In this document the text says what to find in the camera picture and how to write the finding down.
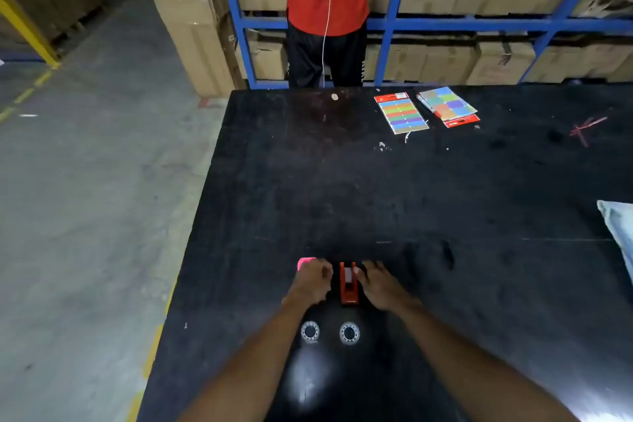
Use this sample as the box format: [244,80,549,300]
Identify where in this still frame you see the person's right hand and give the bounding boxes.
[353,260,412,313]

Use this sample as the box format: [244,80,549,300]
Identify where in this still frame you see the person's left hand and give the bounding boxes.
[284,258,334,309]

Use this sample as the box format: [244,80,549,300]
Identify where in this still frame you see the red tape dispenser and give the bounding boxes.
[339,261,361,307]

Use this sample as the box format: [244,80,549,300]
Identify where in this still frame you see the person's left forearm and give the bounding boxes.
[177,298,318,422]

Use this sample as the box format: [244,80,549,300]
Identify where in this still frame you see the person's right forearm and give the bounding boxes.
[376,296,580,422]

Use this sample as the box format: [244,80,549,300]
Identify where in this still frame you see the striped colourful sticker pack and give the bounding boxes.
[374,92,430,136]

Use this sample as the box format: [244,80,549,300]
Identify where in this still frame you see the chequered colourful sticker pack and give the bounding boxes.
[416,86,481,129]

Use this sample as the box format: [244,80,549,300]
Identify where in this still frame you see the row of small cardboard boxes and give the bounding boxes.
[236,31,633,87]

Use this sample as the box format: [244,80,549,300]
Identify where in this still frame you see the blue metal shelf rack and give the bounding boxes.
[203,0,633,90]

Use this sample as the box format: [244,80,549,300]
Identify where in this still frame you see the white plastic bag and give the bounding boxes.
[596,199,633,285]

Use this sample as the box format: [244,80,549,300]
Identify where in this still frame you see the red rubber bands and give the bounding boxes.
[569,115,608,148]

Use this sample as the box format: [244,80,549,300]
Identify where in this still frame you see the tall open cardboard box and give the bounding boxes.
[148,0,246,98]

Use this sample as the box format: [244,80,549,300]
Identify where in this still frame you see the yellow metal post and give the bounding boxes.
[0,0,61,69]

